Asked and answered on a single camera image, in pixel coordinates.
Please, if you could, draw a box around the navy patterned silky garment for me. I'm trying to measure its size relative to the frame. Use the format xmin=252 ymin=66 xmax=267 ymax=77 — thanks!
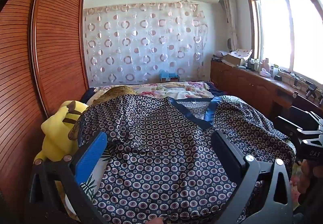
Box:
xmin=76 ymin=94 xmax=297 ymax=224

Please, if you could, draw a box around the cardboard box with patterned paper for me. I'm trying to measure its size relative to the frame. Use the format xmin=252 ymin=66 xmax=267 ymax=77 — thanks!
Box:
xmin=224 ymin=49 xmax=253 ymax=67

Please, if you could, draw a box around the white bundled curtain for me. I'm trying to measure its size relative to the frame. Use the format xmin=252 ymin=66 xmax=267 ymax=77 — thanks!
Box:
xmin=221 ymin=0 xmax=239 ymax=51

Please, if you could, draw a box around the dark chair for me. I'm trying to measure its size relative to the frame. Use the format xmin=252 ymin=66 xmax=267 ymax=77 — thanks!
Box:
xmin=289 ymin=94 xmax=323 ymax=134

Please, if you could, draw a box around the wooden framed window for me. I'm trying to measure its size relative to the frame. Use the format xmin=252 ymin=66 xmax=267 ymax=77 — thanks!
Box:
xmin=243 ymin=0 xmax=323 ymax=86

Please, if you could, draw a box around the blue plastic toy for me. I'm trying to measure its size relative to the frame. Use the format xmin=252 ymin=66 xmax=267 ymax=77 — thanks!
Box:
xmin=159 ymin=70 xmax=179 ymax=83

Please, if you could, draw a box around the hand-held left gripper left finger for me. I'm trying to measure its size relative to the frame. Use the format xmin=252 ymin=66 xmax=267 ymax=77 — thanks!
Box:
xmin=28 ymin=126 xmax=111 ymax=224

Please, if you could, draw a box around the yellow plush toy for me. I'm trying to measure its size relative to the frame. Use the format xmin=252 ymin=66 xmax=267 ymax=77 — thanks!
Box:
xmin=34 ymin=100 xmax=90 ymax=189

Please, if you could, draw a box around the leaf print bed sheet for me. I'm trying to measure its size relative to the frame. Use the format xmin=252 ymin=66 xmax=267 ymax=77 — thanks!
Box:
xmin=64 ymin=95 xmax=243 ymax=214

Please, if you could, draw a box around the floral plush blanket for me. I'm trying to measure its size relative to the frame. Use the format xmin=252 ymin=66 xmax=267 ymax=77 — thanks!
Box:
xmin=93 ymin=81 xmax=215 ymax=103

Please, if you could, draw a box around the sheer circle print curtain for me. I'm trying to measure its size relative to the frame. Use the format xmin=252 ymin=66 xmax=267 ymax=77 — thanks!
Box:
xmin=83 ymin=1 xmax=209 ymax=84

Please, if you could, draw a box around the wooden slatted wardrobe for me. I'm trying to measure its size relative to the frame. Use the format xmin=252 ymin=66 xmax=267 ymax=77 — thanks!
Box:
xmin=0 ymin=0 xmax=89 ymax=214

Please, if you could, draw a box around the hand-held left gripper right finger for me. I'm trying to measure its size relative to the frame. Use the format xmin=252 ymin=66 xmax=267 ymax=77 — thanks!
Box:
xmin=212 ymin=129 xmax=294 ymax=224

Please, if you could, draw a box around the person's right hand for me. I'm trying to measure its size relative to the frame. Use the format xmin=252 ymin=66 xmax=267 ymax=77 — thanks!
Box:
xmin=297 ymin=160 xmax=323 ymax=195

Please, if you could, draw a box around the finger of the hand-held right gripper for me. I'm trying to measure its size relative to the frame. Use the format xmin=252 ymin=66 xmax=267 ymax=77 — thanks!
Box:
xmin=274 ymin=116 xmax=303 ymax=139

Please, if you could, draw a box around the tan textured cushion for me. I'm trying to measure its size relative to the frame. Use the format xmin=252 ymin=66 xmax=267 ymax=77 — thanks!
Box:
xmin=92 ymin=85 xmax=137 ymax=105

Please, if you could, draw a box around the pink tissue box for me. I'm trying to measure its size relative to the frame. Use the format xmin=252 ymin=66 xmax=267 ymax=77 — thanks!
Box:
xmin=260 ymin=59 xmax=272 ymax=77

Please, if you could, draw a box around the long wooden cabinet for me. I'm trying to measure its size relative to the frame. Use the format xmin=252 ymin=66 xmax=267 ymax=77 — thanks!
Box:
xmin=211 ymin=59 xmax=323 ymax=124

